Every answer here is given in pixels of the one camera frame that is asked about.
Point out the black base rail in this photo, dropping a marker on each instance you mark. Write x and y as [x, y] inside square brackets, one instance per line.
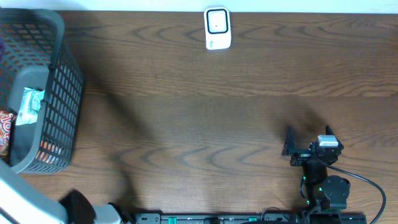
[272, 217]

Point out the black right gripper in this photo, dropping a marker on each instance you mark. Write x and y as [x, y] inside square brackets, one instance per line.
[290, 149]

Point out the teal white snack packet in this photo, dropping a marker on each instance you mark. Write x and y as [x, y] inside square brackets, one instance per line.
[30, 106]

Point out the white barcode scanner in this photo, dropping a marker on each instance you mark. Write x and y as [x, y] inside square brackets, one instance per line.
[217, 28]

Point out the dark grey plastic basket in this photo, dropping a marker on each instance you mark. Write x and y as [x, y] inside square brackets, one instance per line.
[35, 56]

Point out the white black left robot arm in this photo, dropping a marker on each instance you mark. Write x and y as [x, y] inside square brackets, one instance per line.
[21, 203]

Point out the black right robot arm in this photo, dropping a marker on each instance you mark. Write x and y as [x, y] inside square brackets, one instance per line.
[329, 192]

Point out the red orange snack bag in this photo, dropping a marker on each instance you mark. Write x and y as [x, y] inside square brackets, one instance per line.
[7, 120]

